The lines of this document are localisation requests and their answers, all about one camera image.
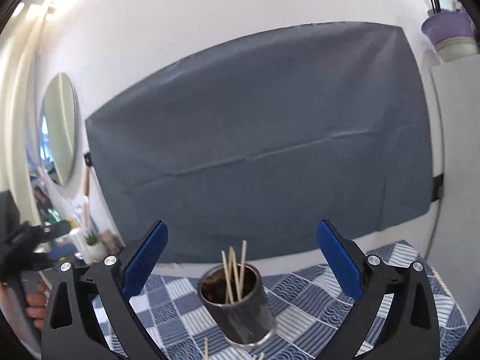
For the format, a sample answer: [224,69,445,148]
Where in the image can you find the white cabinet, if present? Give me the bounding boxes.
[429,55,479,322]

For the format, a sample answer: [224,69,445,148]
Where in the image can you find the wooden rolling pin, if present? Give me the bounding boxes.
[82,166,90,198]

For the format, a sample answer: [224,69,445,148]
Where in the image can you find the white bottle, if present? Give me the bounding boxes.
[69,228,94,265]

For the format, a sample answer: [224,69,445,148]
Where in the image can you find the wooden chopstick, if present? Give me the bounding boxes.
[229,247,242,301]
[221,250,233,304]
[237,240,247,301]

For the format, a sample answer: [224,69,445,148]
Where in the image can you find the small potted plant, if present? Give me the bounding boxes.
[84,231,107,263]

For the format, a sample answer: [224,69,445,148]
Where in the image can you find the left hand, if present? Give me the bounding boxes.
[26,282,48,331]

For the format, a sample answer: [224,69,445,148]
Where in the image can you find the black metal utensil cup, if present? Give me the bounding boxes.
[198,264,277,350]

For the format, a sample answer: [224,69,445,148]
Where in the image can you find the cream bowl stack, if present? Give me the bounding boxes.
[435,37,479,63]

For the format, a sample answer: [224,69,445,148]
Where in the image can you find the blue patterned tablecloth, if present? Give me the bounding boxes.
[93,241,468,359]

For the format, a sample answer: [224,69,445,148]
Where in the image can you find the purple bowl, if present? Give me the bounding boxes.
[421,10,474,47]

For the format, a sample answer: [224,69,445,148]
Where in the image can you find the round wall mirror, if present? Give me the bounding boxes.
[39,72,77,185]

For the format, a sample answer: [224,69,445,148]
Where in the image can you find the grey wall cloth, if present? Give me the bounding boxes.
[85,22,433,263]

